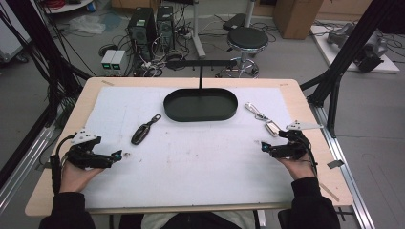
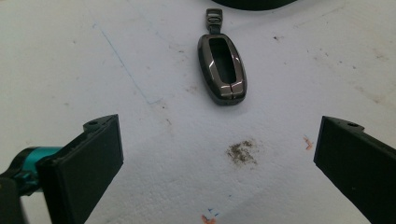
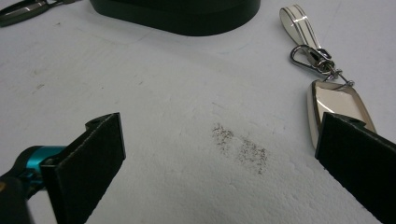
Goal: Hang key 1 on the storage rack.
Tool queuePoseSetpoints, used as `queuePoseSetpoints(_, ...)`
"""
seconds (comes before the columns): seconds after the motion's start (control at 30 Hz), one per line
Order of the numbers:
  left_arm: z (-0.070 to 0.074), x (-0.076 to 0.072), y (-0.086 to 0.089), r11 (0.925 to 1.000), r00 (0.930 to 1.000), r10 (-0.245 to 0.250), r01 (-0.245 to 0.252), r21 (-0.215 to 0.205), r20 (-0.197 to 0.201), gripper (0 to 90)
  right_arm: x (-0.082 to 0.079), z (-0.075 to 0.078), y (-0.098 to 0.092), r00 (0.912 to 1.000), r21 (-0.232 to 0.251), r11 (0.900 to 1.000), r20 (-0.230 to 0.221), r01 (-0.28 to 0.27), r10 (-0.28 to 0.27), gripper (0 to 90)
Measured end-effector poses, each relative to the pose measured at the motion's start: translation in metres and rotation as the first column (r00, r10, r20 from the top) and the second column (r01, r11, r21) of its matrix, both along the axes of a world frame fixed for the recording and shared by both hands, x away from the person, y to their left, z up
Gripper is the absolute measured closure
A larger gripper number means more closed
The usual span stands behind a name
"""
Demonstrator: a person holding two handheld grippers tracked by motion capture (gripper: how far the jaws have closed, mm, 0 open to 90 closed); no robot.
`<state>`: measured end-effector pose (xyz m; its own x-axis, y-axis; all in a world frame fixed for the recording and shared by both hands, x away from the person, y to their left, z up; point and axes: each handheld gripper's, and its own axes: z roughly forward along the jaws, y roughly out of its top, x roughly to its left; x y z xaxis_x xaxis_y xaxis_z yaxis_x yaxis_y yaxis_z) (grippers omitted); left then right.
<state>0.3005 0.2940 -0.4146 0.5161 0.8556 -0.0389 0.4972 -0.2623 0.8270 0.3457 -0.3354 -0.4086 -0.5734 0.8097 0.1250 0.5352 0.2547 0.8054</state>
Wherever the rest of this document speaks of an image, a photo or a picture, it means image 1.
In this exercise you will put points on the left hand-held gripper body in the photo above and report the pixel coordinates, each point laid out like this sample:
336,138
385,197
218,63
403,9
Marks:
86,157

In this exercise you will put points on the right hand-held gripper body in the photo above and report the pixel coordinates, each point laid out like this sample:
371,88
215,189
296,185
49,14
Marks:
293,149

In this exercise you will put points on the silver car key with carabiner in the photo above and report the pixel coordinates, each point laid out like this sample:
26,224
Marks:
272,128

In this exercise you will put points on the black car key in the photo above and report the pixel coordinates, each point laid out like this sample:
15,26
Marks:
141,133

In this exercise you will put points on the black oval tray with stand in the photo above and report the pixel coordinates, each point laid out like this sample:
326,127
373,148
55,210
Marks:
200,106

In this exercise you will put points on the person's right hand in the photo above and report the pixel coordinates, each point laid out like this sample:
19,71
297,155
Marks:
299,170

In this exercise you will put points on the person's left hand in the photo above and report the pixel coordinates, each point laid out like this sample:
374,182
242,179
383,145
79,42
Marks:
73,179

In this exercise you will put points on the grey tape piece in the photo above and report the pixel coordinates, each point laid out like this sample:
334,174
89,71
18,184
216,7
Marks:
335,164

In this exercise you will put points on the brown tape strip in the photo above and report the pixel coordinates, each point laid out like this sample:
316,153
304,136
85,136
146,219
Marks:
329,192

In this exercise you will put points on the white bench power supply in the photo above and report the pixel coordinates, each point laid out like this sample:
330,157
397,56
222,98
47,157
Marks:
107,60
118,61

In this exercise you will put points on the person's torso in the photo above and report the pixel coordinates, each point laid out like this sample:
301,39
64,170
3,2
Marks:
197,221

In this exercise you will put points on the white floor board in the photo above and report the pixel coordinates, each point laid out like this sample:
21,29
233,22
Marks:
331,54

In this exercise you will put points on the black round stool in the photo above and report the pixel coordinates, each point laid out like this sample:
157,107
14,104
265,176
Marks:
247,38

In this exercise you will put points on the large black computer tower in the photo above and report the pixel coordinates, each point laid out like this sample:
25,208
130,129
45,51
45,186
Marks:
141,31

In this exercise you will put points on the grey robot parts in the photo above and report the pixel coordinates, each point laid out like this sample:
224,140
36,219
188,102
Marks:
369,47

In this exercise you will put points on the black flat footrest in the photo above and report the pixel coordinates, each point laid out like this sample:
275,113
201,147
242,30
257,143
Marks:
235,21

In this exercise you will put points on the white metal stand leg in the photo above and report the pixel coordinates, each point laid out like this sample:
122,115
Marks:
198,35

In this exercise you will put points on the clear plastic bag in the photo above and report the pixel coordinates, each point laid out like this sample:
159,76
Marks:
86,24

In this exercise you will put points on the cardboard box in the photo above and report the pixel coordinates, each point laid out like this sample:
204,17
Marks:
297,17

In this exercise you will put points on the slim black computer tower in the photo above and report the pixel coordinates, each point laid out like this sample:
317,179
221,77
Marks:
165,27

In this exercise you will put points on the round white table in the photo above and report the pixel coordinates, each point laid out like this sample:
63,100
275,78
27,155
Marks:
68,7

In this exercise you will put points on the aluminium rail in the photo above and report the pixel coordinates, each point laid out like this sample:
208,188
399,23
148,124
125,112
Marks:
22,171
345,171

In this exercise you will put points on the black metal frame post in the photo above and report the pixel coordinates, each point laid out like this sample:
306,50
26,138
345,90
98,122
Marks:
41,41
347,54

